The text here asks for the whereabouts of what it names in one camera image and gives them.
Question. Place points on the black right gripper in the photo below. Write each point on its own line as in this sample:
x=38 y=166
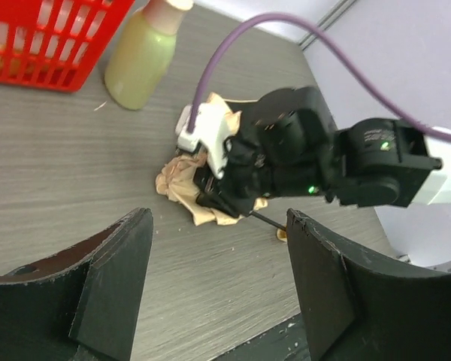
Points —
x=245 y=178

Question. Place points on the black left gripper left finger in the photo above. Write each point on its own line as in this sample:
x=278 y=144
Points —
x=81 y=303

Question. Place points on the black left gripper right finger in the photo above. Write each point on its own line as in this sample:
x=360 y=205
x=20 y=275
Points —
x=358 y=304

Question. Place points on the cream folding umbrella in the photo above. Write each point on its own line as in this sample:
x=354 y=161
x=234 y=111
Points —
x=175 y=181

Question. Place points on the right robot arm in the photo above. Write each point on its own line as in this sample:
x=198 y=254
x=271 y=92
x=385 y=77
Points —
x=287 y=145

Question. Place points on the clear plastic bottle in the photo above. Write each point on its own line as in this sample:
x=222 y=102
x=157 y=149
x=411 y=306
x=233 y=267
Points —
x=144 y=52

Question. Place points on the red plastic shopping basket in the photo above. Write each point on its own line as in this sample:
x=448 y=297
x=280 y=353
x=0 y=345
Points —
x=55 y=45

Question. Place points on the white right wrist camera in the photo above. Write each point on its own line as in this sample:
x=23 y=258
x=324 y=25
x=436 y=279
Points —
x=211 y=131

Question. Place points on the right wall corner profile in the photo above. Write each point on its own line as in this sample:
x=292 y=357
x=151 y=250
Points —
x=330 y=17

